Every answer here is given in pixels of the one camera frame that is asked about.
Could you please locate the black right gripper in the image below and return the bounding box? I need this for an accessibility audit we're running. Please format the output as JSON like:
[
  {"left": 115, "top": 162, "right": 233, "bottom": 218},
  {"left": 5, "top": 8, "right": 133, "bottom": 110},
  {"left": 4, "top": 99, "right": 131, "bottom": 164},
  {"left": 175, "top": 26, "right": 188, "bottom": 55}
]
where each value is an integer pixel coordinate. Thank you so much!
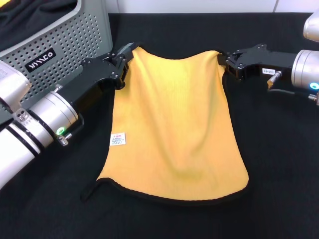
[{"left": 219, "top": 44, "right": 297, "bottom": 80}]

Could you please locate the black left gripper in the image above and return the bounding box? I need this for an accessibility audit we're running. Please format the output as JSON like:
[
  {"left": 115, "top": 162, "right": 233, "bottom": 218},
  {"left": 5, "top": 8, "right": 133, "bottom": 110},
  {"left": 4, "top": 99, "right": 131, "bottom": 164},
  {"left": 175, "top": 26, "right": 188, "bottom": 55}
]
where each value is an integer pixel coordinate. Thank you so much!
[{"left": 59, "top": 42, "right": 137, "bottom": 110}]

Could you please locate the yellow grey towel black trim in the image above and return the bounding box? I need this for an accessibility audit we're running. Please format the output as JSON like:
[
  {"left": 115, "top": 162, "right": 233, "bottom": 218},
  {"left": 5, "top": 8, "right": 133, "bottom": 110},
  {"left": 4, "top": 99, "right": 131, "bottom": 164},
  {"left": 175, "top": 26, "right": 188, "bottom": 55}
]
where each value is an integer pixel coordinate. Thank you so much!
[{"left": 80, "top": 43, "right": 250, "bottom": 207}]

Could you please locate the grey perforated storage box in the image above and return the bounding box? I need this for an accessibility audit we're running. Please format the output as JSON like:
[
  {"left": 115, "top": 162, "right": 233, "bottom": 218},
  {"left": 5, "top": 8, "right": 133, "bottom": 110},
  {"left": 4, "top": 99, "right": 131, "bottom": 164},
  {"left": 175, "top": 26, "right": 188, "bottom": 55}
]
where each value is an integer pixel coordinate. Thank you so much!
[{"left": 0, "top": 0, "right": 114, "bottom": 124}]

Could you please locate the black tablecloth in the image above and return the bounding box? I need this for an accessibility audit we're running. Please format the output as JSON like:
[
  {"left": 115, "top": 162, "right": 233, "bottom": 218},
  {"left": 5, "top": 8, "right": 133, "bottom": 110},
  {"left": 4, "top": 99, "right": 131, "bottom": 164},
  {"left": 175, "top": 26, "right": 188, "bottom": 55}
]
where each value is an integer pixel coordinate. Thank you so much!
[{"left": 0, "top": 12, "right": 319, "bottom": 239}]

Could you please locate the black crumpled cloth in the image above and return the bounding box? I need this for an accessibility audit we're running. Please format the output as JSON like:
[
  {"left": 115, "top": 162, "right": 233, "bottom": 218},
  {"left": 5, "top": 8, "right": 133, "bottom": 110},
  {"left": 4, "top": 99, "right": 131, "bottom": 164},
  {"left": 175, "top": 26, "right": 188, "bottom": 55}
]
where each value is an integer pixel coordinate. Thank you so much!
[{"left": 0, "top": 0, "right": 78, "bottom": 49}]

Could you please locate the left gripper cable with plug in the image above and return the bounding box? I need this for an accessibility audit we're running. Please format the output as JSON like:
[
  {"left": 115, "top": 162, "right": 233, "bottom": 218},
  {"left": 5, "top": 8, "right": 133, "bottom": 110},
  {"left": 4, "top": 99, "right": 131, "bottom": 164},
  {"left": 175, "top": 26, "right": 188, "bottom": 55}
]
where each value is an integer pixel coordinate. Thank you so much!
[{"left": 57, "top": 113, "right": 85, "bottom": 147}]

